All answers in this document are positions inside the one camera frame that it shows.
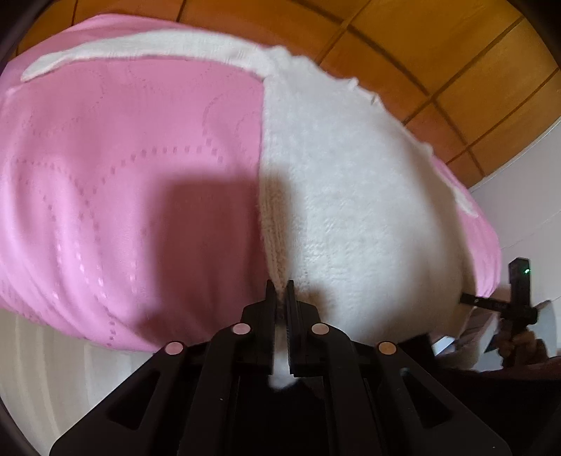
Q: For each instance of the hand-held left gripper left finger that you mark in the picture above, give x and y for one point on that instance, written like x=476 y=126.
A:
x=271 y=315

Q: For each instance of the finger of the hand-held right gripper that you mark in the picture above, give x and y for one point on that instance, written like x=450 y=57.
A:
x=484 y=302

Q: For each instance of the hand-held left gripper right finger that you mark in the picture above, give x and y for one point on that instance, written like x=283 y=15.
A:
x=291 y=315

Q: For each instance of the white knitted sweater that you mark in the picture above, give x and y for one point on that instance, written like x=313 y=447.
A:
x=350 y=184

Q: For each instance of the person's right hand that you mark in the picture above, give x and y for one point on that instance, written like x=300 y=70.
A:
x=528 y=348

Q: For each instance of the pink dotted bedsheet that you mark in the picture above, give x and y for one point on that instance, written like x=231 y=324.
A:
x=109 y=175

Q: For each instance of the white mattress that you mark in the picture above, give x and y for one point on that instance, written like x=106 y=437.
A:
x=44 y=372

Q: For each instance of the wooden panelled headboard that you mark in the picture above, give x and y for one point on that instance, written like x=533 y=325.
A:
x=416 y=65

